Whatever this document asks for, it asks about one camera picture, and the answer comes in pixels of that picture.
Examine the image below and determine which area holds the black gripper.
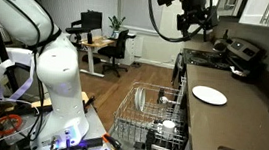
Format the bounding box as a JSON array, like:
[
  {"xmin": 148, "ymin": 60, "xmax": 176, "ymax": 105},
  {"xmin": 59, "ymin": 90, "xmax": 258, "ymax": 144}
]
[{"xmin": 157, "ymin": 0, "xmax": 220, "ymax": 33}]

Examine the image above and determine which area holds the white round plate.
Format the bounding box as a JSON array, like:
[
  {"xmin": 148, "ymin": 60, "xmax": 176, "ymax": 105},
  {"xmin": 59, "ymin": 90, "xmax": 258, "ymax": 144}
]
[{"xmin": 192, "ymin": 86, "xmax": 227, "ymax": 105}]

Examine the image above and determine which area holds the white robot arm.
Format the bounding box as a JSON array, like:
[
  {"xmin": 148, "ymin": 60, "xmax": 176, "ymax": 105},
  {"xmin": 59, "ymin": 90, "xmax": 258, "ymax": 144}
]
[{"xmin": 0, "ymin": 0, "xmax": 90, "ymax": 150}]

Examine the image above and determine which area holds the white plate in rack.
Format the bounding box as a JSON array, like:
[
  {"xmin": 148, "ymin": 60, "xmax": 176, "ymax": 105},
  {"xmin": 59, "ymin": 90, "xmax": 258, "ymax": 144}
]
[{"xmin": 134, "ymin": 88, "xmax": 146, "ymax": 111}]

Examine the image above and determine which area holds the black stove top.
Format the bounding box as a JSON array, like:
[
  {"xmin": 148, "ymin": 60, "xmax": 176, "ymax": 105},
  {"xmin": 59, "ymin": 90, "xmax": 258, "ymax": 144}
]
[{"xmin": 179, "ymin": 47, "xmax": 245, "ymax": 73}]

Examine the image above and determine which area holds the potted green plant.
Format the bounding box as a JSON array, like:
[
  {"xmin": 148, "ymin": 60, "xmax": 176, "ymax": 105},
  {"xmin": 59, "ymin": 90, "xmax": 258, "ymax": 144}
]
[{"xmin": 109, "ymin": 16, "xmax": 125, "ymax": 39}]

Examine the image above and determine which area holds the black office chair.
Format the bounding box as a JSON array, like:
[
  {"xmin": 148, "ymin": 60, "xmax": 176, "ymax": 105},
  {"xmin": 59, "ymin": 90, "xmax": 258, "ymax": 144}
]
[{"xmin": 98, "ymin": 30, "xmax": 128, "ymax": 77}]

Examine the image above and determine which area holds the wooden standing desk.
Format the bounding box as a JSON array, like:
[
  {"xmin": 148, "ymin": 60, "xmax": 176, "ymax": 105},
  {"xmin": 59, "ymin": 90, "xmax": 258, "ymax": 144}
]
[{"xmin": 81, "ymin": 36, "xmax": 113, "ymax": 78}]

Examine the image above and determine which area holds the black computer monitor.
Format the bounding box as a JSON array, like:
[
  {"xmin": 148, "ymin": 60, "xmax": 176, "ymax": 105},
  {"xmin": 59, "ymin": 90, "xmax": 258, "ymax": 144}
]
[{"xmin": 64, "ymin": 8, "xmax": 105, "ymax": 45}]

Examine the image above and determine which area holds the white mug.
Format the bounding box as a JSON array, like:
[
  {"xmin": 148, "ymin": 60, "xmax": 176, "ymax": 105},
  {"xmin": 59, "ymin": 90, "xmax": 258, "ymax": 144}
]
[{"xmin": 162, "ymin": 120, "xmax": 176, "ymax": 139}]

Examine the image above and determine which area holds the wire dishwasher rack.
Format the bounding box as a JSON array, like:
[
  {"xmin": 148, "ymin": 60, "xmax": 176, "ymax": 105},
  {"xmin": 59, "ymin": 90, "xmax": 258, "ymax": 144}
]
[{"xmin": 114, "ymin": 77, "xmax": 188, "ymax": 150}]

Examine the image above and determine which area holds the orange cable coil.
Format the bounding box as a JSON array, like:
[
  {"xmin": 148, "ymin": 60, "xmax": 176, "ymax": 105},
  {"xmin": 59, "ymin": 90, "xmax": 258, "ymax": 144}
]
[{"xmin": 0, "ymin": 112, "xmax": 24, "ymax": 138}]

